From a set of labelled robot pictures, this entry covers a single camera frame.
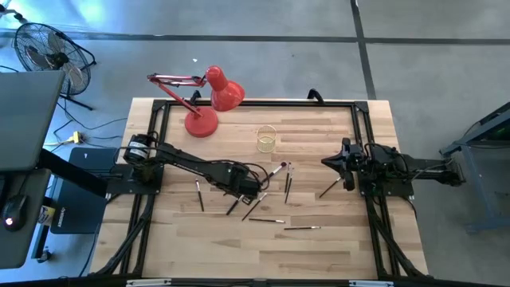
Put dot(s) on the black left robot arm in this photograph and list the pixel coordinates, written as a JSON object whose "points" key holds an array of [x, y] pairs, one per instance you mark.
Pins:
{"points": [[187, 159]]}

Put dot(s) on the large powder makeup brush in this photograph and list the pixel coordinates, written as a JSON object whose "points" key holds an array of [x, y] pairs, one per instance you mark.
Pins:
{"points": [[275, 171]]}

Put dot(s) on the black floor fan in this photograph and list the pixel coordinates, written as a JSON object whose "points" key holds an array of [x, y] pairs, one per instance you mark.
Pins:
{"points": [[48, 49]]}

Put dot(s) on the yellow power plug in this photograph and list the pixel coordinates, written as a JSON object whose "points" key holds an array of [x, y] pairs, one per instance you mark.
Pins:
{"points": [[75, 138]]}

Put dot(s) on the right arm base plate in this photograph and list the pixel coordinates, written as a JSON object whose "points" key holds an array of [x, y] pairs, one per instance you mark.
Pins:
{"points": [[398, 189]]}

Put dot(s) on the black aluminium table frame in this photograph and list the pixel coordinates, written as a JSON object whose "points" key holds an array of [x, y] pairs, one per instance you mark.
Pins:
{"points": [[259, 103]]}

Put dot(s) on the white bracket strip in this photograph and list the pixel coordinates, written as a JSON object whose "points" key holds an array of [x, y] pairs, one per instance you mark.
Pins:
{"points": [[370, 284], [147, 283]]}

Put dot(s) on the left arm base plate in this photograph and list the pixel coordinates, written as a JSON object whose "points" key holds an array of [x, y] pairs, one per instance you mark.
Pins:
{"points": [[119, 185]]}

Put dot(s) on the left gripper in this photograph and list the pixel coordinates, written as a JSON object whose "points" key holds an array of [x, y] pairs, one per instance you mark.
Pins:
{"points": [[244, 184]]}

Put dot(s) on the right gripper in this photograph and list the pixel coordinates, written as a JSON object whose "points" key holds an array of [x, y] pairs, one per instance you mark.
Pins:
{"points": [[352, 163]]}

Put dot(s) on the black chair caster leg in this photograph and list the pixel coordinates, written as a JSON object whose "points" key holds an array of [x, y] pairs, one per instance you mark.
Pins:
{"points": [[12, 11]]}

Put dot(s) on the black Husky case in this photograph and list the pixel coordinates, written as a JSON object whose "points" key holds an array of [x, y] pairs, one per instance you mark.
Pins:
{"points": [[75, 207]]}

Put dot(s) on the red desk lamp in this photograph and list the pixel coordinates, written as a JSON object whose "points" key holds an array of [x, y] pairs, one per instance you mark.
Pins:
{"points": [[201, 123]]}

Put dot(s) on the black round-head makeup brush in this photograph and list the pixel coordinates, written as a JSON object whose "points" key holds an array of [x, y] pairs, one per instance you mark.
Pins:
{"points": [[233, 207]]}

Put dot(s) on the dark grey desk top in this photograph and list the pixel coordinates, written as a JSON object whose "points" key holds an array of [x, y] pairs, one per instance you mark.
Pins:
{"points": [[24, 247]]}

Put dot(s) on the yellow black label tag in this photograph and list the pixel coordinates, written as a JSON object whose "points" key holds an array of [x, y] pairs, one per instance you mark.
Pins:
{"points": [[47, 215]]}

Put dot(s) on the black computer mouse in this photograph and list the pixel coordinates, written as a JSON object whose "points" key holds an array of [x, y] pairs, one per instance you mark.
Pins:
{"points": [[14, 211]]}

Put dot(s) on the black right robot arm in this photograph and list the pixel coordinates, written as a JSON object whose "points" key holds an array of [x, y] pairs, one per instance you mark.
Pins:
{"points": [[426, 167]]}

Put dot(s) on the blue-grey metal cart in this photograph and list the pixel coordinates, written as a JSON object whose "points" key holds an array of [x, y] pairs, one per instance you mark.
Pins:
{"points": [[478, 135]]}

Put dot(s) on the black desk support beam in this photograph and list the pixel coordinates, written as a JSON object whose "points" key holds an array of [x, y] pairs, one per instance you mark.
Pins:
{"points": [[71, 171]]}

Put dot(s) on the grey flat desk panel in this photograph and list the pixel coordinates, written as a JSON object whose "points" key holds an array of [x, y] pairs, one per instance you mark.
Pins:
{"points": [[28, 119]]}

